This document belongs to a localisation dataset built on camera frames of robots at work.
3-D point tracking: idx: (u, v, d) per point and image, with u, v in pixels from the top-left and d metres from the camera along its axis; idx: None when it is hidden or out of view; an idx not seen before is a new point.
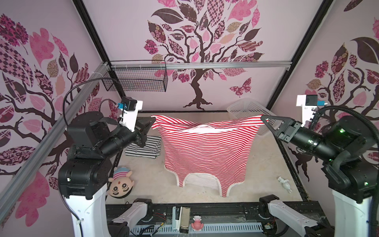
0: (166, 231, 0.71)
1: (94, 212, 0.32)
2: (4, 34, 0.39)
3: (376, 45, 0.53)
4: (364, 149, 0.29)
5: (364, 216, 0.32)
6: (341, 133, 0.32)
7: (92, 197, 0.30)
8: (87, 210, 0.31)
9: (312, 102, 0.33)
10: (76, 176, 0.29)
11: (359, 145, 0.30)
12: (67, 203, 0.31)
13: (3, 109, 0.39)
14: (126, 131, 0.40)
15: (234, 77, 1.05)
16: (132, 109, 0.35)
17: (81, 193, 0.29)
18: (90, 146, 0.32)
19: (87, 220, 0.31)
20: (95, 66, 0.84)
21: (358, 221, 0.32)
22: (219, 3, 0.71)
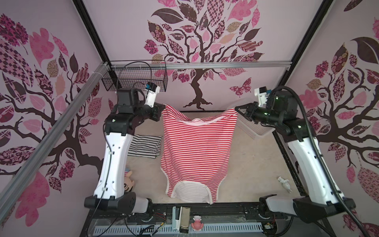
0: (167, 231, 0.71)
1: (122, 156, 0.42)
2: (4, 34, 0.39)
3: (376, 45, 0.53)
4: (287, 105, 0.46)
5: (311, 153, 0.42)
6: (277, 101, 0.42)
7: (125, 136, 0.42)
8: (121, 148, 0.41)
9: (263, 91, 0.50)
10: (117, 123, 0.42)
11: (286, 103, 0.46)
12: (106, 138, 0.41)
13: (3, 109, 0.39)
14: (146, 105, 0.55)
15: (234, 77, 1.05)
16: (154, 91, 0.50)
17: (119, 132, 0.41)
18: (129, 104, 0.46)
19: (118, 156, 0.40)
20: (95, 66, 0.84)
21: (311, 160, 0.41)
22: (219, 3, 0.71)
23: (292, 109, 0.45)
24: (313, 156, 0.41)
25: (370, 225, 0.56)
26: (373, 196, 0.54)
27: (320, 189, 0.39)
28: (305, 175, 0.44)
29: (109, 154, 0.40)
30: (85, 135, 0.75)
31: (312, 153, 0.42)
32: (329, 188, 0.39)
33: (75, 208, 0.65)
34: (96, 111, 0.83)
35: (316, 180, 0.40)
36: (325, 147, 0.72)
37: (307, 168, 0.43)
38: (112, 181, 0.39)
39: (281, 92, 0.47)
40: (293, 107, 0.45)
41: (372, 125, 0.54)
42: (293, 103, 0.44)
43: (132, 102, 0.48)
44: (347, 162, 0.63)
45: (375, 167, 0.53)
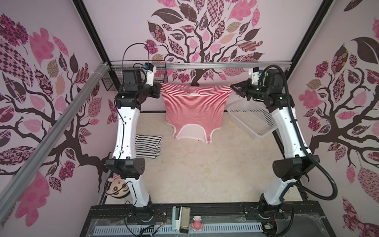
0: (166, 231, 0.71)
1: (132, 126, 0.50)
2: (4, 34, 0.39)
3: (376, 45, 0.53)
4: (276, 82, 0.54)
5: (287, 118, 0.50)
6: (267, 77, 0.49)
7: (132, 110, 0.49)
8: (131, 120, 0.49)
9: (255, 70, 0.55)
10: (125, 100, 0.49)
11: (275, 81, 0.54)
12: (120, 111, 0.48)
13: (3, 109, 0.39)
14: (147, 84, 0.61)
15: (234, 77, 1.05)
16: (152, 69, 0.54)
17: (127, 107, 0.48)
18: (134, 83, 0.52)
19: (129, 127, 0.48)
20: (95, 66, 0.84)
21: (286, 124, 0.50)
22: (219, 3, 0.71)
23: (279, 85, 0.54)
24: (288, 121, 0.50)
25: (370, 225, 0.56)
26: (373, 196, 0.54)
27: (291, 144, 0.48)
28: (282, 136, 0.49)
29: (122, 124, 0.48)
30: (85, 135, 0.75)
31: (287, 118, 0.50)
32: (299, 145, 0.47)
33: (75, 208, 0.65)
34: (96, 111, 0.83)
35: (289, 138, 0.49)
36: (325, 147, 0.72)
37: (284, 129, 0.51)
38: (126, 146, 0.47)
39: (271, 68, 0.54)
40: (279, 83, 0.53)
41: (372, 125, 0.54)
42: (280, 80, 0.52)
43: (136, 81, 0.54)
44: (347, 162, 0.63)
45: (375, 167, 0.53)
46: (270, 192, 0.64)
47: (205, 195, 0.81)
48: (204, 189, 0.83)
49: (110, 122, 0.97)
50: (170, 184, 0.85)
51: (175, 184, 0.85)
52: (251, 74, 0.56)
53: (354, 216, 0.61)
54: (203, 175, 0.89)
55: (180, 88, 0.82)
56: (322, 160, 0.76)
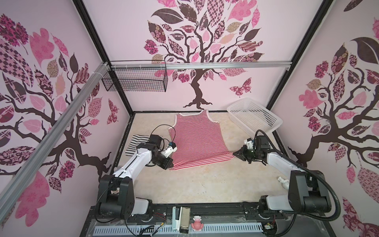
0: (166, 231, 0.71)
1: (142, 160, 0.56)
2: (4, 34, 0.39)
3: (376, 45, 0.53)
4: (263, 141, 0.73)
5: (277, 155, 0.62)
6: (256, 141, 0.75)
7: (148, 152, 0.59)
8: (144, 155, 0.57)
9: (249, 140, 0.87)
10: (143, 146, 0.62)
11: (262, 141, 0.74)
12: (139, 148, 0.61)
13: (3, 109, 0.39)
14: (163, 154, 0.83)
15: (234, 77, 1.05)
16: (172, 147, 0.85)
17: (144, 150, 0.60)
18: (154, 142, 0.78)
19: (140, 158, 0.55)
20: (95, 66, 0.84)
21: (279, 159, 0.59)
22: (218, 3, 0.71)
23: (265, 142, 0.73)
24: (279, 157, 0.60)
25: (370, 225, 0.56)
26: (373, 196, 0.54)
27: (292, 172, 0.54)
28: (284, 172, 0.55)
29: (135, 155, 0.56)
30: (85, 135, 0.75)
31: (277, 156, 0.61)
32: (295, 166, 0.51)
33: (75, 208, 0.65)
34: (96, 111, 0.83)
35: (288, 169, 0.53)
36: (324, 147, 0.74)
37: (280, 166, 0.58)
38: (130, 169, 0.49)
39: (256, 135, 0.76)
40: (266, 142, 0.73)
41: (372, 125, 0.54)
42: (266, 140, 0.73)
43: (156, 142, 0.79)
44: (347, 162, 0.63)
45: (375, 167, 0.53)
46: (275, 200, 0.61)
47: (205, 194, 0.82)
48: (204, 189, 0.83)
49: (110, 122, 0.97)
50: (170, 183, 0.85)
51: (174, 184, 0.85)
52: (247, 142, 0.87)
53: (354, 216, 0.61)
54: (203, 174, 0.89)
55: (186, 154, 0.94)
56: (322, 160, 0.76)
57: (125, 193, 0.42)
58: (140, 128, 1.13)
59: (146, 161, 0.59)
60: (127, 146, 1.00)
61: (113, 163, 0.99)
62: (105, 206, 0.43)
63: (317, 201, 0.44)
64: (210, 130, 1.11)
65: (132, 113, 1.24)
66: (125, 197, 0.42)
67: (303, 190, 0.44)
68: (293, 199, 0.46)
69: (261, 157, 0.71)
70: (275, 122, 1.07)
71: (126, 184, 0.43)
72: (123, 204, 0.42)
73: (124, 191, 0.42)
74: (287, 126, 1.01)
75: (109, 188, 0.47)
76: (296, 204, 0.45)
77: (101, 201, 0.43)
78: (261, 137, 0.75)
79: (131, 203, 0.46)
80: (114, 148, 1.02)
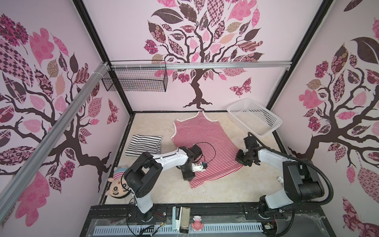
0: (166, 231, 0.71)
1: (177, 160, 0.59)
2: (4, 34, 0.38)
3: (376, 45, 0.53)
4: (252, 141, 0.76)
5: (267, 151, 0.64)
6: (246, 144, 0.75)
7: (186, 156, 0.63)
8: (181, 156, 0.61)
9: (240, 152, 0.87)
10: (183, 149, 0.66)
11: (251, 142, 0.77)
12: (182, 150, 0.65)
13: (3, 109, 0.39)
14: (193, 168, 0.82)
15: (234, 77, 1.05)
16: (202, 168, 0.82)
17: (185, 153, 0.64)
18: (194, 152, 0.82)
19: (177, 156, 0.59)
20: (95, 66, 0.84)
21: (271, 156, 0.61)
22: (218, 3, 0.71)
23: (254, 142, 0.76)
24: (268, 152, 0.63)
25: (370, 225, 0.56)
26: (373, 196, 0.54)
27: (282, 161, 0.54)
28: (276, 165, 0.58)
29: (174, 152, 0.61)
30: (85, 135, 0.75)
31: (266, 151, 0.64)
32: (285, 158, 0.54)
33: (74, 208, 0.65)
34: (96, 111, 0.83)
35: (278, 161, 0.56)
36: (325, 147, 0.72)
37: (271, 160, 0.60)
38: (165, 159, 0.53)
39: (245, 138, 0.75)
40: (254, 141, 0.77)
41: (372, 125, 0.54)
42: (254, 140, 0.77)
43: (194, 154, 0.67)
44: (347, 162, 0.63)
45: (375, 167, 0.53)
46: (273, 197, 0.62)
47: (205, 195, 0.81)
48: (204, 189, 0.83)
49: (110, 122, 0.97)
50: (170, 183, 0.85)
51: (175, 184, 0.85)
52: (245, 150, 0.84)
53: (354, 216, 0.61)
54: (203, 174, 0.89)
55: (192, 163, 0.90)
56: (322, 160, 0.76)
57: (152, 175, 0.46)
58: (140, 128, 1.13)
59: (179, 163, 0.62)
60: (127, 146, 1.00)
61: (113, 163, 0.99)
62: (132, 176, 0.48)
63: (310, 187, 0.46)
64: (211, 130, 1.11)
65: (132, 113, 1.24)
66: (148, 179, 0.46)
67: (297, 178, 0.46)
68: (290, 190, 0.48)
69: (253, 155, 0.70)
70: (275, 122, 1.07)
71: (156, 170, 0.47)
72: (144, 182, 0.46)
73: (151, 175, 0.46)
74: (287, 126, 1.01)
75: (143, 164, 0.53)
76: (294, 195, 0.46)
77: (132, 170, 0.49)
78: (248, 138, 0.79)
79: (149, 187, 0.49)
80: (114, 148, 1.01)
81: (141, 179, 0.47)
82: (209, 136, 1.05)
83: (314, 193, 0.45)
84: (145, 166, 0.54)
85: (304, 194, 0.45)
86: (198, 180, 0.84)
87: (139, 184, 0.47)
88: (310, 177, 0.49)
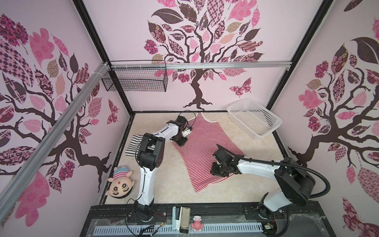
0: (166, 231, 0.71)
1: (172, 131, 0.72)
2: (4, 34, 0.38)
3: (376, 45, 0.53)
4: (224, 154, 0.72)
5: (246, 162, 0.61)
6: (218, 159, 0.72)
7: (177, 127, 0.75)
8: (175, 129, 0.74)
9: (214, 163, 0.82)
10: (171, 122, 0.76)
11: (224, 155, 0.71)
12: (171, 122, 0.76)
13: (3, 109, 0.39)
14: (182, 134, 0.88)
15: (234, 77, 1.05)
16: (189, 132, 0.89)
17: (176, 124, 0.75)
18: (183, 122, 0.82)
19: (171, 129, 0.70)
20: (95, 66, 0.84)
21: (253, 166, 0.57)
22: (219, 3, 0.71)
23: (226, 155, 0.72)
24: (248, 164, 0.60)
25: (370, 225, 0.56)
26: (373, 196, 0.54)
27: (266, 169, 0.52)
28: (262, 174, 0.56)
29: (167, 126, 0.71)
30: (85, 135, 0.75)
31: (246, 163, 0.60)
32: (271, 166, 0.52)
33: (74, 208, 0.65)
34: (96, 111, 0.83)
35: (263, 170, 0.54)
36: (325, 147, 0.72)
37: (254, 171, 0.58)
38: (163, 133, 0.64)
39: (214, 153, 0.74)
40: (225, 153, 0.72)
41: (372, 125, 0.54)
42: (224, 152, 0.72)
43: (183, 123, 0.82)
44: (347, 161, 0.63)
45: (375, 167, 0.53)
46: (273, 201, 0.60)
47: (205, 195, 0.81)
48: (204, 189, 0.83)
49: (110, 122, 0.97)
50: (170, 183, 0.85)
51: (174, 184, 0.85)
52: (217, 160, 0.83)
53: (353, 216, 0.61)
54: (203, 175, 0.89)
55: (194, 166, 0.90)
56: (322, 160, 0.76)
57: (160, 147, 0.57)
58: (140, 128, 1.13)
59: (174, 133, 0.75)
60: (127, 146, 1.00)
61: (113, 163, 0.99)
62: (143, 154, 0.59)
63: (306, 185, 0.46)
64: (211, 131, 1.10)
65: (132, 113, 1.24)
66: (159, 150, 0.57)
67: (294, 183, 0.45)
68: (292, 196, 0.46)
69: (233, 170, 0.65)
70: (275, 122, 1.07)
71: (161, 140, 0.58)
72: (156, 154, 0.57)
73: (158, 146, 0.57)
74: (287, 126, 1.01)
75: (148, 141, 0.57)
76: (298, 199, 0.45)
77: (141, 150, 0.59)
78: (218, 153, 0.73)
79: (160, 159, 0.60)
80: (114, 148, 1.01)
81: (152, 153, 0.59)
82: (209, 137, 1.06)
83: (310, 187, 0.46)
84: (150, 143, 0.63)
85: (306, 195, 0.44)
86: (202, 183, 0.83)
87: (152, 158, 0.58)
88: (299, 174, 0.50)
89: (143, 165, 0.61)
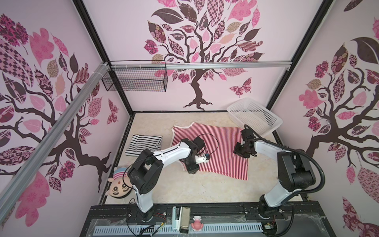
0: (166, 231, 0.71)
1: (180, 152, 0.59)
2: (4, 34, 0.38)
3: (376, 45, 0.53)
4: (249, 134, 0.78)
5: (262, 142, 0.66)
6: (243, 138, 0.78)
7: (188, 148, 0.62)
8: (184, 150, 0.60)
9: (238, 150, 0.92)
10: (184, 140, 0.65)
11: (249, 135, 0.78)
12: (183, 143, 0.64)
13: (3, 109, 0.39)
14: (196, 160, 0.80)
15: (234, 77, 1.05)
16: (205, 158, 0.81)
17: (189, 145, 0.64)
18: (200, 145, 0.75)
19: (179, 150, 0.59)
20: (95, 66, 0.84)
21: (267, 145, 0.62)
22: (219, 3, 0.71)
23: (250, 134, 0.78)
24: (263, 143, 0.65)
25: (370, 225, 0.56)
26: (373, 196, 0.54)
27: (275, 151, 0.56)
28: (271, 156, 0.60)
29: (176, 147, 0.59)
30: (85, 135, 0.75)
31: (261, 142, 0.66)
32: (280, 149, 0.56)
33: (74, 208, 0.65)
34: (96, 111, 0.83)
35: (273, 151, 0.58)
36: (325, 147, 0.72)
37: (266, 151, 0.63)
38: (166, 155, 0.53)
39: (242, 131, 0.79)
40: (250, 134, 0.78)
41: (372, 125, 0.54)
42: (250, 132, 0.78)
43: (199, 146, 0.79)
44: (347, 162, 0.63)
45: (375, 167, 0.53)
46: (272, 195, 0.62)
47: (204, 195, 0.81)
48: (204, 189, 0.83)
49: (110, 122, 0.97)
50: (170, 183, 0.85)
51: (175, 184, 0.85)
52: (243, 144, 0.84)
53: (353, 216, 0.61)
54: (203, 175, 0.89)
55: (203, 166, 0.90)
56: (322, 160, 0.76)
57: (153, 173, 0.46)
58: (140, 128, 1.13)
59: (184, 155, 0.63)
60: (127, 146, 1.00)
61: (113, 163, 0.99)
62: (134, 174, 0.49)
63: (303, 176, 0.48)
64: (210, 130, 1.11)
65: (132, 113, 1.24)
66: (151, 176, 0.47)
67: (290, 168, 0.48)
68: (284, 179, 0.50)
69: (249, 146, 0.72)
70: (275, 122, 1.07)
71: (158, 166, 0.47)
72: (146, 179, 0.47)
73: (152, 171, 0.47)
74: (287, 126, 1.01)
75: (144, 161, 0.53)
76: (286, 183, 0.49)
77: (134, 168, 0.50)
78: (245, 130, 0.81)
79: (153, 183, 0.50)
80: (114, 148, 1.01)
81: (144, 176, 0.48)
82: (209, 137, 1.06)
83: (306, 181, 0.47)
84: (147, 162, 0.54)
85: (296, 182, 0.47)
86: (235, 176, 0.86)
87: (141, 181, 0.48)
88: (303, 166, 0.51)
89: (133, 185, 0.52)
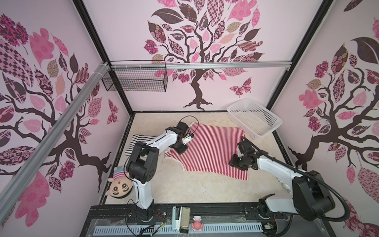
0: (166, 231, 0.71)
1: (170, 140, 0.64)
2: (4, 34, 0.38)
3: (376, 45, 0.53)
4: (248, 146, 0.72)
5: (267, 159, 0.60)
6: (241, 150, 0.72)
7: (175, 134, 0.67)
8: (172, 137, 0.66)
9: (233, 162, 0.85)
10: (170, 129, 0.70)
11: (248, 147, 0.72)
12: (170, 130, 0.69)
13: (3, 109, 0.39)
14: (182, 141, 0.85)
15: (234, 77, 1.05)
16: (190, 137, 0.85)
17: (175, 131, 0.69)
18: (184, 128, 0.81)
19: (168, 137, 0.63)
20: (95, 66, 0.84)
21: (272, 164, 0.57)
22: (219, 3, 0.71)
23: (249, 147, 0.72)
24: (270, 162, 0.58)
25: (370, 225, 0.56)
26: (373, 196, 0.54)
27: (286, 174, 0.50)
28: (279, 176, 0.54)
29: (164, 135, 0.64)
30: (85, 135, 0.75)
31: (267, 161, 0.59)
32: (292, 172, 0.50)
33: (74, 208, 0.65)
34: (96, 111, 0.83)
35: (283, 173, 0.52)
36: (325, 147, 0.72)
37: (273, 170, 0.57)
38: (158, 142, 0.57)
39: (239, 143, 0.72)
40: (249, 146, 0.72)
41: (372, 125, 0.54)
42: (248, 144, 0.72)
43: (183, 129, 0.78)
44: (347, 162, 0.63)
45: (375, 167, 0.53)
46: (275, 200, 0.60)
47: (204, 195, 0.81)
48: (204, 189, 0.83)
49: (110, 122, 0.97)
50: (170, 183, 0.85)
51: (175, 184, 0.85)
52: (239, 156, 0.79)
53: (354, 216, 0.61)
54: (203, 174, 0.89)
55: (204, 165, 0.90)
56: (322, 160, 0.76)
57: (151, 160, 0.50)
58: (140, 128, 1.13)
59: (172, 142, 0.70)
60: (127, 146, 1.00)
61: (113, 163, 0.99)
62: (133, 166, 0.52)
63: (323, 203, 0.43)
64: (210, 130, 1.11)
65: (132, 113, 1.24)
66: (150, 162, 0.50)
67: (309, 197, 0.43)
68: (301, 207, 0.45)
69: (250, 162, 0.66)
70: (275, 122, 1.07)
71: (154, 151, 0.51)
72: (147, 167, 0.50)
73: (150, 158, 0.51)
74: (287, 126, 1.01)
75: (140, 152, 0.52)
76: (305, 212, 0.44)
77: (132, 161, 0.52)
78: (243, 142, 0.74)
79: (153, 170, 0.54)
80: (114, 148, 1.01)
81: (143, 165, 0.51)
82: (208, 137, 1.06)
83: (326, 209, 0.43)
84: (142, 153, 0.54)
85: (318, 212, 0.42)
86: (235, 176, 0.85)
87: (142, 171, 0.51)
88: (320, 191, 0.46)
89: (134, 177, 0.55)
